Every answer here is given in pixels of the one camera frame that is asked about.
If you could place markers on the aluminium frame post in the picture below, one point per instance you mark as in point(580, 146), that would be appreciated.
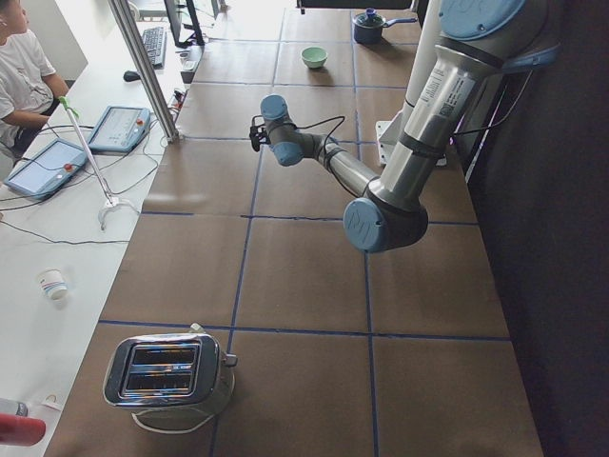
point(127, 26)

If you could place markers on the green bowl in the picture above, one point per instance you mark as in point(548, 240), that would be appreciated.
point(314, 57)

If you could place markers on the near teach pendant tablet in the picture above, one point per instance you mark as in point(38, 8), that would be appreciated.
point(47, 171)

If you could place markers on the seated person in white shirt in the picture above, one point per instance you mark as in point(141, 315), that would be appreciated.
point(30, 85)

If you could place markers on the black monitor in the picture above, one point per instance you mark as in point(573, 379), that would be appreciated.
point(184, 23)

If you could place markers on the blue saucepan with glass lid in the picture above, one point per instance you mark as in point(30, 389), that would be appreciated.
point(368, 26)

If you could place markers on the paper cup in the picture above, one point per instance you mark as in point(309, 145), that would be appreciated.
point(53, 284)

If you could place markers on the cream and chrome toaster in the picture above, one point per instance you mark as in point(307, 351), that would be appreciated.
point(170, 381)

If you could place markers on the teach pendant tablet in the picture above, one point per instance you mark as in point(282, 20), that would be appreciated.
point(47, 171)
point(119, 130)

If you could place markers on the red bottle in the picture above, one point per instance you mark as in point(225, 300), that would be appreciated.
point(17, 427)

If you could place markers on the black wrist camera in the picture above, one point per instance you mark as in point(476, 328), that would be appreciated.
point(258, 136)

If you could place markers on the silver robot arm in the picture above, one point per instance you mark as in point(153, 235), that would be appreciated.
point(462, 44)

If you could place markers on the far teach pendant tablet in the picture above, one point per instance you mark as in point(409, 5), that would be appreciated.
point(119, 130)

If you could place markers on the black computer mouse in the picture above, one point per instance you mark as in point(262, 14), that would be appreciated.
point(131, 76)

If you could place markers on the black keyboard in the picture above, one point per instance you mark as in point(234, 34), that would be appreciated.
point(155, 41)

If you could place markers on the reacher grabber stick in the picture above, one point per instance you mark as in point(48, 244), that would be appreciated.
point(113, 201)

